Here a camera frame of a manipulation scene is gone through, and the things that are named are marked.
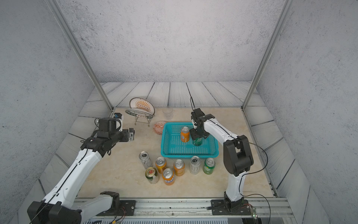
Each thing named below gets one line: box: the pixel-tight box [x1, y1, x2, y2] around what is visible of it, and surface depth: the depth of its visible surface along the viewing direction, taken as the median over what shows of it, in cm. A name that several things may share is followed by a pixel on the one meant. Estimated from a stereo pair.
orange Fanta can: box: [162, 168, 175, 186], surface depth 76 cm
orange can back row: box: [180, 126, 190, 143], surface depth 95 cm
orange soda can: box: [155, 156, 168, 175], surface depth 81 cm
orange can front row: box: [173, 158, 186, 177], surface depth 80 cm
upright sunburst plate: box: [129, 97, 156, 116], surface depth 107 cm
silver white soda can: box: [138, 150, 154, 170], surface depth 80 cm
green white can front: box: [144, 166, 159, 182], surface depth 77 cm
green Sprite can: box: [202, 157, 216, 175], surface depth 80 cm
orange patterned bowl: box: [152, 120, 166, 136], surface depth 107 cm
